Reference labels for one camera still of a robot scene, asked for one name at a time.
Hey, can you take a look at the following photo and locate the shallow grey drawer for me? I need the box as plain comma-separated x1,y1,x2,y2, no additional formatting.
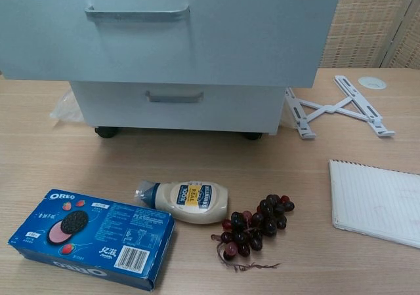
0,0,344,89

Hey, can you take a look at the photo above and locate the tall grey drawer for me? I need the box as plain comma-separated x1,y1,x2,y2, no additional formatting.
68,80,289,136

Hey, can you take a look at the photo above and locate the mayonnaise squeeze bottle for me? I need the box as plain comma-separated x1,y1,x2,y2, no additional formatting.
135,179,230,226

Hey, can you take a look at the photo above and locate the dark purple grape bunch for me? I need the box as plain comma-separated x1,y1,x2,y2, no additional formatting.
210,193,295,272

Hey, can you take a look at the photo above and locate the white folding laptop stand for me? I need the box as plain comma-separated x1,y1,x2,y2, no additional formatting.
283,75,396,140

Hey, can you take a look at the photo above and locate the clear plastic bag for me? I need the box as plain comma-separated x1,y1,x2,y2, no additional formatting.
49,90,85,123

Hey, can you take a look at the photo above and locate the blue Oreo cookie box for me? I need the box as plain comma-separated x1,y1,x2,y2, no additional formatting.
8,187,177,292

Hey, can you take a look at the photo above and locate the round white desk grommet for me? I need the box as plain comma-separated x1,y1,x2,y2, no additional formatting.
357,75,387,89

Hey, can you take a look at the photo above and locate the white spiral notebook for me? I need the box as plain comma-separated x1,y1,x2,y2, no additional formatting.
328,159,420,249

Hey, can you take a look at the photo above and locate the beige woven partition screen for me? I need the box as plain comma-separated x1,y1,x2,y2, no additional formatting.
316,0,413,69
383,0,420,69

